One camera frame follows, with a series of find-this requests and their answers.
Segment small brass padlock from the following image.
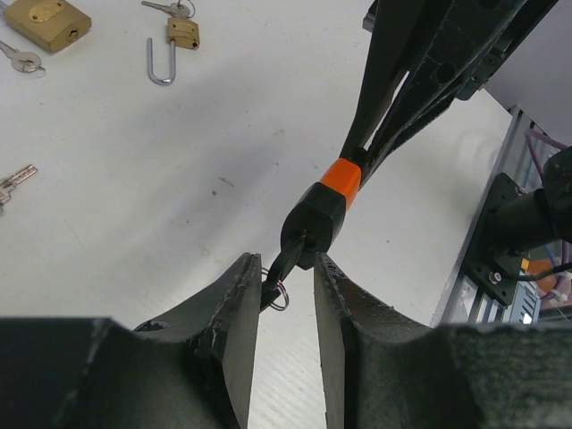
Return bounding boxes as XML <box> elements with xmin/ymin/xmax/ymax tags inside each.
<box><xmin>146</xmin><ymin>18</ymin><xmax>200</xmax><ymax>86</ymax></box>

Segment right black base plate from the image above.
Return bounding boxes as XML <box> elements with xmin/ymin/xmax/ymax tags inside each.
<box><xmin>462</xmin><ymin>172</ymin><xmax>523</xmax><ymax>307</ymax></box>

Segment black keys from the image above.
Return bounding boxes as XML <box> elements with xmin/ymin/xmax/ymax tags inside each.
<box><xmin>260</xmin><ymin>236</ymin><xmax>305</xmax><ymax>312</ymax></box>

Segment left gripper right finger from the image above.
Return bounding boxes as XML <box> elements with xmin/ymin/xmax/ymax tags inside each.
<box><xmin>314</xmin><ymin>254</ymin><xmax>571</xmax><ymax>428</ymax></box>

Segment large brass padlock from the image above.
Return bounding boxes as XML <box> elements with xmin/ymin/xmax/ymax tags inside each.
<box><xmin>1</xmin><ymin>0</ymin><xmax>92</xmax><ymax>54</ymax></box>

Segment large padlock key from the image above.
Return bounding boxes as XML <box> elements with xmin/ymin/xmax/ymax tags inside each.
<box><xmin>0</xmin><ymin>41</ymin><xmax>46</xmax><ymax>73</ymax></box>

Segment orange black padlock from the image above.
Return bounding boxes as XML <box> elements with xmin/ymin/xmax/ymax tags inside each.
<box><xmin>281</xmin><ymin>158</ymin><xmax>362</xmax><ymax>270</ymax></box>

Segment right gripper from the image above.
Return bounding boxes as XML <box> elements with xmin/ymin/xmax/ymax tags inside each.
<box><xmin>341</xmin><ymin>1</ymin><xmax>555</xmax><ymax>178</ymax></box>

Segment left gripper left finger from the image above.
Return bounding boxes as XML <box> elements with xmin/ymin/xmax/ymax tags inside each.
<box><xmin>1</xmin><ymin>253</ymin><xmax>262</xmax><ymax>428</ymax></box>

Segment small padlock key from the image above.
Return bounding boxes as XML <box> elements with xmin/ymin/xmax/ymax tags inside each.
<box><xmin>140</xmin><ymin>1</ymin><xmax>196</xmax><ymax>19</ymax></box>

